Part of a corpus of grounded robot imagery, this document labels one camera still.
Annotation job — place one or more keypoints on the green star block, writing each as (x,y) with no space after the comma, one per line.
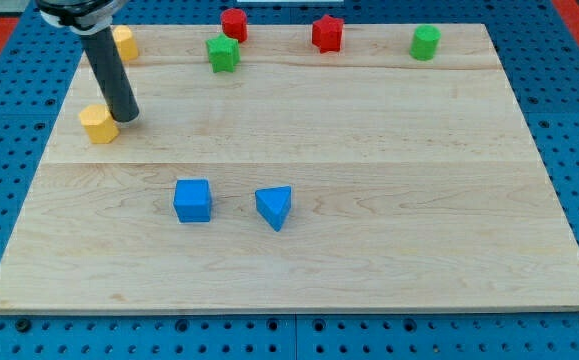
(223,53)

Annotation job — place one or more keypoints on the yellow hexagonal block back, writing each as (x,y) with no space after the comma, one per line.
(125,43)

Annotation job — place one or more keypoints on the yellow hexagonal block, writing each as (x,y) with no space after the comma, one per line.
(125,43)
(98,123)

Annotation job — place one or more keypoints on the wooden board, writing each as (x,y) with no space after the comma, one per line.
(416,186)

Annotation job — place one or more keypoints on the yellow hexagonal block front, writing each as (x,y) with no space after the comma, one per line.
(98,123)

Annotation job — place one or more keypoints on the red cylinder block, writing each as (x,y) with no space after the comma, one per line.
(234,24)

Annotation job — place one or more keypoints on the blue cube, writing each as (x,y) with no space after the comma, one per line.
(192,200)

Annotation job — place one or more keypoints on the blue triangular prism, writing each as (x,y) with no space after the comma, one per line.
(274,205)

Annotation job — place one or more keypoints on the green cylinder block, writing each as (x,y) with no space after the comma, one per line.
(425,42)

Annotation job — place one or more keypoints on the red star block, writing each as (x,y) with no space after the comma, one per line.
(327,33)

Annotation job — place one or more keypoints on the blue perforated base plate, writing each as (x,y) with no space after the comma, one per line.
(535,42)

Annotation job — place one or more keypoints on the robot arm with grey rod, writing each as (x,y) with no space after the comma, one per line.
(91,21)

